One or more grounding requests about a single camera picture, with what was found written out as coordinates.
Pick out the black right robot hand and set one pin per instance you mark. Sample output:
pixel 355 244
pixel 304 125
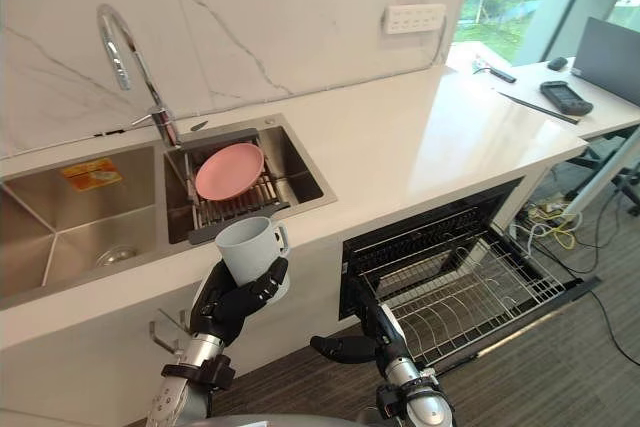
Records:
pixel 367 332

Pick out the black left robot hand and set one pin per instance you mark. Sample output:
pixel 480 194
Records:
pixel 231 308

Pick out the pale blue cup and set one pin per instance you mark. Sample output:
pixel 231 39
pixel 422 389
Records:
pixel 254 252

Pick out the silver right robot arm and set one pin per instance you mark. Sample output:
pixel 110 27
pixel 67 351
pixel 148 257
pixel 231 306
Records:
pixel 415 387

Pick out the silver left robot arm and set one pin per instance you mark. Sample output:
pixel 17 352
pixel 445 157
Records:
pixel 192 377

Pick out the sink drying rack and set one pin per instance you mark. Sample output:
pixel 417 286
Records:
pixel 232 207

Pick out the black dishwasher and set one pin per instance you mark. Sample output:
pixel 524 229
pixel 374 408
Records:
pixel 430 242

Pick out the sink drain strainer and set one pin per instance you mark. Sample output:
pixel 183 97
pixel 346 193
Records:
pixel 117 255

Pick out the stainless steel double sink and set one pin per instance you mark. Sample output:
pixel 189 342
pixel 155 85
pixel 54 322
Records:
pixel 150 207

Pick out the chrome sink faucet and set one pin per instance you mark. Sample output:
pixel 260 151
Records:
pixel 137 74

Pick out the grey robot torso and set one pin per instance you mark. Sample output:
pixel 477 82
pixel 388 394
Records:
pixel 280 419

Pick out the pink plate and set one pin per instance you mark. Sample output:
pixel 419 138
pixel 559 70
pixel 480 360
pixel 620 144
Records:
pixel 229 173

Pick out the white kitchen counter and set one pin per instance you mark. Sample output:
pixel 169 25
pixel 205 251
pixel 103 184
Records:
pixel 320 162

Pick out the white power strip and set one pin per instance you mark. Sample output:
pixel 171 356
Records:
pixel 549 207

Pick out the black remote stick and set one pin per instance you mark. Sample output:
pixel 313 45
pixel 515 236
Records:
pixel 499 73

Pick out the black office chair base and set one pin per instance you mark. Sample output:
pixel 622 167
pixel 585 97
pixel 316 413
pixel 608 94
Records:
pixel 612 174

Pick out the black handheld controller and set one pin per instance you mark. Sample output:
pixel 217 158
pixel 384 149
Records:
pixel 566 98

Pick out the white desk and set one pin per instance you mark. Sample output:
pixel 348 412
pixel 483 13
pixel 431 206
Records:
pixel 590 112

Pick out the black computer mouse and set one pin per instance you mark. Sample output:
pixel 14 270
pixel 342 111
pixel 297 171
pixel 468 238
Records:
pixel 557 63

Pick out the grey laptop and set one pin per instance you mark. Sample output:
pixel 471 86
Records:
pixel 607 54

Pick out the white wall socket panel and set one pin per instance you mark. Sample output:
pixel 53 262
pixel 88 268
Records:
pixel 414 19

